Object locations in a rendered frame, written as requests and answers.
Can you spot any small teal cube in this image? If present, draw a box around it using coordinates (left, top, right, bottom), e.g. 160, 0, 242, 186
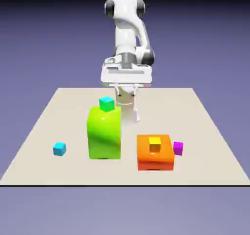
99, 96, 115, 113

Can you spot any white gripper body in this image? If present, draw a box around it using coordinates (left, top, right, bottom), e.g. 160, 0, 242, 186
100, 62, 153, 88

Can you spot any large green box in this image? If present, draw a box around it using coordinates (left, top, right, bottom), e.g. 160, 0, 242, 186
86, 106, 122, 160

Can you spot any small magenta cube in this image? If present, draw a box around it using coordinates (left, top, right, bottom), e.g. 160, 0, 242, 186
172, 141, 184, 156

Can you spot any small yellow cube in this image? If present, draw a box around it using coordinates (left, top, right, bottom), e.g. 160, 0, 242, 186
148, 137, 162, 154

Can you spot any large orange box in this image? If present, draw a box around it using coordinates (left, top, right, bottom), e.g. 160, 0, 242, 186
136, 134, 175, 172

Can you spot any small cyan cube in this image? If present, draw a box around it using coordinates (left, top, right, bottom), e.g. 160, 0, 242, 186
52, 142, 67, 157

